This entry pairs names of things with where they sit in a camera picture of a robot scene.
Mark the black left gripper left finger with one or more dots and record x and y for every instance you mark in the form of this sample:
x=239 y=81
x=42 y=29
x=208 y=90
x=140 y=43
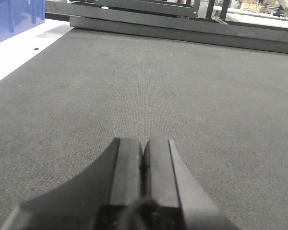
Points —
x=90 y=199

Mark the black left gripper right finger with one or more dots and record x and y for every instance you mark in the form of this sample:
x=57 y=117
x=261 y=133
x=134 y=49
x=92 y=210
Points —
x=168 y=180

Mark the dark grey table mat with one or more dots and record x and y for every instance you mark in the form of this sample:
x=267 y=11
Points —
x=225 y=108

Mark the blue plastic crate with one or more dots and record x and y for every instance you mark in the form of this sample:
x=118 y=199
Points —
x=17 y=16

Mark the white background table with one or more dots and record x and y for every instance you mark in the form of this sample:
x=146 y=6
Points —
x=245 y=16

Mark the person at background desk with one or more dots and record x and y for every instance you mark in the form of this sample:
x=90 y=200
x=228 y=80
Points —
x=262 y=6

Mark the black metal frame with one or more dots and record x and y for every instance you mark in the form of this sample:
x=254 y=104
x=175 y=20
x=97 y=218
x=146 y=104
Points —
x=161 y=19

